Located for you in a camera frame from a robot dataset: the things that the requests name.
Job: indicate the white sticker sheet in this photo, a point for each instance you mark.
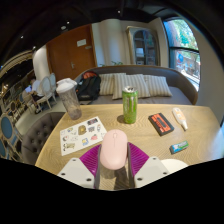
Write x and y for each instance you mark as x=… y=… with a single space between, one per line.
x=80 y=136

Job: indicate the white tube orange label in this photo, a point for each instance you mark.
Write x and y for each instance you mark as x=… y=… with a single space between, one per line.
x=180 y=118

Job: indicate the person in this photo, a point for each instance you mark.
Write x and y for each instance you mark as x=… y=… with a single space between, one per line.
x=34 y=89

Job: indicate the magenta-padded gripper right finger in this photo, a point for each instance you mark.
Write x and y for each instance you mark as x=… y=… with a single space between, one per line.
x=151 y=170

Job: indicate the green drink can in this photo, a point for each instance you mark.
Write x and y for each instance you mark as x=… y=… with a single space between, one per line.
x=130 y=106

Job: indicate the clear plastic shaker cup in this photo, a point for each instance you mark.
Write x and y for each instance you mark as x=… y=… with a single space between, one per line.
x=70 y=101

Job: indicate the blue oval-back chair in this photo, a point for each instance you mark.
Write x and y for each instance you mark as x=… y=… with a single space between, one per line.
x=6 y=128

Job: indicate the arched glass door cabinet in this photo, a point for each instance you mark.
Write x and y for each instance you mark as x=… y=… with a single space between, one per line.
x=143 y=46

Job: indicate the brown wooden door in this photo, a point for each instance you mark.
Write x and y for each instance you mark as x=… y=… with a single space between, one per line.
x=71 y=53

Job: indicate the small green blue pack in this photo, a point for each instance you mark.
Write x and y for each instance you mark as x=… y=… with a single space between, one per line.
x=179 y=147

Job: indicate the pink computer mouse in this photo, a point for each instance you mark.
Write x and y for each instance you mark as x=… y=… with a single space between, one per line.
x=114 y=150

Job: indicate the grey tufted chair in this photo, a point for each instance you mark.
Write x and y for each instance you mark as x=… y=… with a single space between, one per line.
x=38 y=136

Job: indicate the black backpack orange trim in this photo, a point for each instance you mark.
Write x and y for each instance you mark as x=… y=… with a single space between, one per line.
x=88 y=88

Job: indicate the striped beige pillow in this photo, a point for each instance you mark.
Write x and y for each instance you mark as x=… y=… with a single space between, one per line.
x=158 y=86
x=106 y=85
x=133 y=81

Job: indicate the grey curved sofa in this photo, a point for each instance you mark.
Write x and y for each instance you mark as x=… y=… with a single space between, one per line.
x=181 y=86

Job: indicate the black box orange print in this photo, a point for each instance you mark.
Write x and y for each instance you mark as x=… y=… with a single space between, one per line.
x=161 y=124

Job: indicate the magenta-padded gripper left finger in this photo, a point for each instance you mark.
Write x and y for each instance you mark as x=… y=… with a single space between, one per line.
x=75 y=171

